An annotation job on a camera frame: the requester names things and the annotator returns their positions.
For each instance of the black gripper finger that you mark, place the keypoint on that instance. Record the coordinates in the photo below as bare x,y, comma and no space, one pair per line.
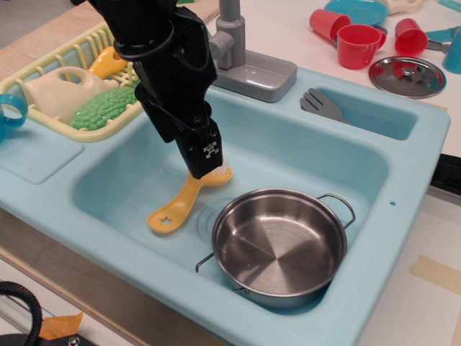
201,150

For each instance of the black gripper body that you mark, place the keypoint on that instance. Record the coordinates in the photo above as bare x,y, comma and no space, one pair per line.
168,47

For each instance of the yellow dish brush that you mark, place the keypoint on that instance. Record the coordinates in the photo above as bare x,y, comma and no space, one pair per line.
173,214

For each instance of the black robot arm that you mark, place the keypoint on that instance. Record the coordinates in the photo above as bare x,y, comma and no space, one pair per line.
168,48

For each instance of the stainless steel pot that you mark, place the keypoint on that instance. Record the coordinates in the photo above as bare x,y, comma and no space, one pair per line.
281,248

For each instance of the steel pot lid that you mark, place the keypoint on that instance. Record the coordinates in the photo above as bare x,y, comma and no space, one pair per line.
408,77

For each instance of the yellow plastic utensil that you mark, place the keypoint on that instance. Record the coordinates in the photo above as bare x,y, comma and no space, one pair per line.
107,63

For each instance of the grey toy faucet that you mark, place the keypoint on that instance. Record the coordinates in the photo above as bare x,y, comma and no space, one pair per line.
243,71

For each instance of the green bumpy toy vegetable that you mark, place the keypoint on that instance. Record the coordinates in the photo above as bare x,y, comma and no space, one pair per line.
106,106

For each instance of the pale yellow dish rack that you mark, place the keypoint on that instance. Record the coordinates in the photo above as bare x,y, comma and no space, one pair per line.
81,52

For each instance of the cream toy watering can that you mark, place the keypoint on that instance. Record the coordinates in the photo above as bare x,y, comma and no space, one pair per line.
61,92

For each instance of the grey plastic fork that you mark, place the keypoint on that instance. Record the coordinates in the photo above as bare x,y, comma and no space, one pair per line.
318,103

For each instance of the red cup tipped left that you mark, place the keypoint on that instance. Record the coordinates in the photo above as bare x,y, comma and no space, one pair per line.
327,23

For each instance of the blue plastic cup left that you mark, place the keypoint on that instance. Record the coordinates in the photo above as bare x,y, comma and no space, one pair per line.
13,113

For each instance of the red cup front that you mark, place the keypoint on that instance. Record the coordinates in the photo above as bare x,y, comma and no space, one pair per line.
357,45

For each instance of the teal plastic plate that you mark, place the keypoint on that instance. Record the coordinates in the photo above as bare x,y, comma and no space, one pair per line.
359,11

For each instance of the cream toy item top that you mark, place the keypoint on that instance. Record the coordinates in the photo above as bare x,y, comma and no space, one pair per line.
401,6

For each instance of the orange tape piece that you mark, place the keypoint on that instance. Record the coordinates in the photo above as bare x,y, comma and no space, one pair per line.
60,326

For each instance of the red cup right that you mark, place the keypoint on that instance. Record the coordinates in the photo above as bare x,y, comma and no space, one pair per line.
410,39

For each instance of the black device right edge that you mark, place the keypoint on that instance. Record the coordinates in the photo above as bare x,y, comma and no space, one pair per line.
447,174

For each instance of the teal cup right edge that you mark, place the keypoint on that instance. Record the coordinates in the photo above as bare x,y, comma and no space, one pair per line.
452,59

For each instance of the black base bottom left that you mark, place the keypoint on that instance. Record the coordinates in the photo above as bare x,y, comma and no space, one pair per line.
20,339

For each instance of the teal handled utensil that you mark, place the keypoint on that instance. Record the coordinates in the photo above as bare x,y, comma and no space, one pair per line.
440,40

